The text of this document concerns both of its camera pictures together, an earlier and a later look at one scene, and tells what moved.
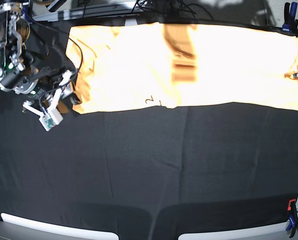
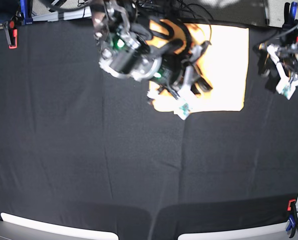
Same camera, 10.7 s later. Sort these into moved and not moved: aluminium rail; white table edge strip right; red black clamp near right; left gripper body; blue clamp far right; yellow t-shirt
Moved: yellow t-shirt; left gripper body
Not moved: red black clamp near right; white table edge strip right; blue clamp far right; aluminium rail
